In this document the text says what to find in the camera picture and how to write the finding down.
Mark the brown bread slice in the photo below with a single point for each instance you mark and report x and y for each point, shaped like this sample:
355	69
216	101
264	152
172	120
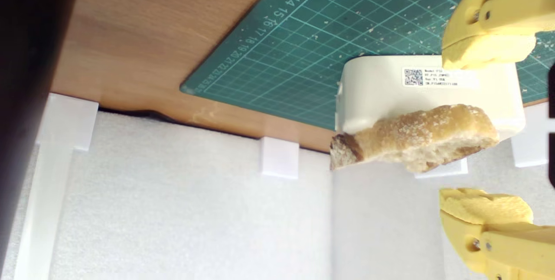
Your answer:
416	141

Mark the black two-slot toaster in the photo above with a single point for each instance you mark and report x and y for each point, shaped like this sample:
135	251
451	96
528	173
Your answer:
26	76

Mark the white block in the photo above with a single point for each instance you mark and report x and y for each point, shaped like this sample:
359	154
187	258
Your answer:
373	93

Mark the green cutting mat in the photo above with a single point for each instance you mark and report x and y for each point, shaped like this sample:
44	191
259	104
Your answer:
303	33

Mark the white wall clip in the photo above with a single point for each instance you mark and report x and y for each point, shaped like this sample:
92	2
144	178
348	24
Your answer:
451	171
279	158
67	119
530	145

